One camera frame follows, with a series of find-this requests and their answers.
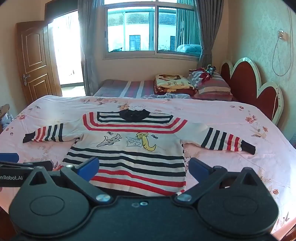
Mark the striped purple bed sheet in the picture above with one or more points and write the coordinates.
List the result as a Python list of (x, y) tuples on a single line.
[(120, 88)]

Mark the striped pillow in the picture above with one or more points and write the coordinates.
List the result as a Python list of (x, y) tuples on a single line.
[(212, 89)]

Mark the teal quilt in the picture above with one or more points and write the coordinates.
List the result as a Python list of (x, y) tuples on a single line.
[(188, 49)]

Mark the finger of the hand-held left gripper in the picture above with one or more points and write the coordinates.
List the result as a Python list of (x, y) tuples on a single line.
[(9, 157), (42, 165)]

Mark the grey curtain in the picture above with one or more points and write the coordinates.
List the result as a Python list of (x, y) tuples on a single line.
[(204, 34), (89, 46)]

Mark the light blue cloth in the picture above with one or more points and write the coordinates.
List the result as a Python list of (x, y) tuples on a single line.
[(175, 96)]

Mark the red scalloped headboard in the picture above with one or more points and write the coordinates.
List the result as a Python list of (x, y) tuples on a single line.
[(245, 83)]

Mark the multicoloured shiny bundle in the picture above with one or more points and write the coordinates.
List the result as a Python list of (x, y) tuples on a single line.
[(210, 69)]

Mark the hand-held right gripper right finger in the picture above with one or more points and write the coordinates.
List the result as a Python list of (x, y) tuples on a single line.
[(198, 169)]

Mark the brown wooden door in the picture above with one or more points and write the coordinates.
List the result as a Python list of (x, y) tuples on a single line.
[(34, 62)]

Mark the folded yellow printed blanket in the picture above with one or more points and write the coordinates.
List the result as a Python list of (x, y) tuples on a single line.
[(171, 83)]

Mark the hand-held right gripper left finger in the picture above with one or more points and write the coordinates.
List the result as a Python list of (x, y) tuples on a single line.
[(89, 168)]

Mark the wall socket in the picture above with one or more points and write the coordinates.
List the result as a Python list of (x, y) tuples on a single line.
[(282, 34)]

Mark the dark red cloth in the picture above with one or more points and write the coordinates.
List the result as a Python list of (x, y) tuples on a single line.
[(203, 75)]

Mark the striped cat print sweater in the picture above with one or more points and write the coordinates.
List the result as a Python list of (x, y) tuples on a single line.
[(138, 162)]

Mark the sliding glass window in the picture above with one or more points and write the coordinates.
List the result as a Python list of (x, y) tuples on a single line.
[(143, 30)]

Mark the pink floral bed sheet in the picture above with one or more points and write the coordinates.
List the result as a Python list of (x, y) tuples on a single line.
[(231, 120)]

